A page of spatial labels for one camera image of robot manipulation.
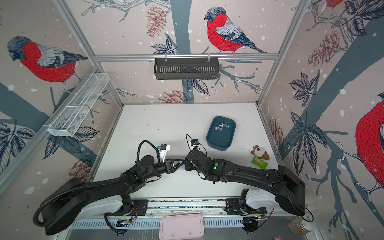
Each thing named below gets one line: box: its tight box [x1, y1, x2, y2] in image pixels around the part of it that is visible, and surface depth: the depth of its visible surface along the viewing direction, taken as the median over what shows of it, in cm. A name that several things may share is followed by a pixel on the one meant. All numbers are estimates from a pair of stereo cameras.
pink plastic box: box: [159, 213, 205, 240], surface depth 68 cm
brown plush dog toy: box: [250, 145, 270, 160], surface depth 93 cm
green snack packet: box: [251, 155, 269, 170], surface depth 90 cm
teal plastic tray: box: [206, 115, 236, 151], surface depth 103 cm
